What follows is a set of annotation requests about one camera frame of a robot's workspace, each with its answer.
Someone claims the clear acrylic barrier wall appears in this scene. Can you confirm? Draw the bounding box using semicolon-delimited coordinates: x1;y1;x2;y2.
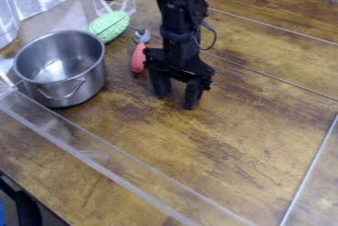
0;0;338;226

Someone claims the stainless steel pot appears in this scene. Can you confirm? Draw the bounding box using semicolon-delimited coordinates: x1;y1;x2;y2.
13;30;105;108

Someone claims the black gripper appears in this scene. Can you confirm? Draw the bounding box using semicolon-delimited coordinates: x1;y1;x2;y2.
144;27;214;110

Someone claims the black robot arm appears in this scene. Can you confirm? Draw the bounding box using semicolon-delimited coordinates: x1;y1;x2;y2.
144;0;214;110

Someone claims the green knitted toy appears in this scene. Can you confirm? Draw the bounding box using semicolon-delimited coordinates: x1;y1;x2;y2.
85;11;129;43

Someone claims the pink handled metal spoon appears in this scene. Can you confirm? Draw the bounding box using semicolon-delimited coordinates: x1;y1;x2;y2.
130;29;150;73

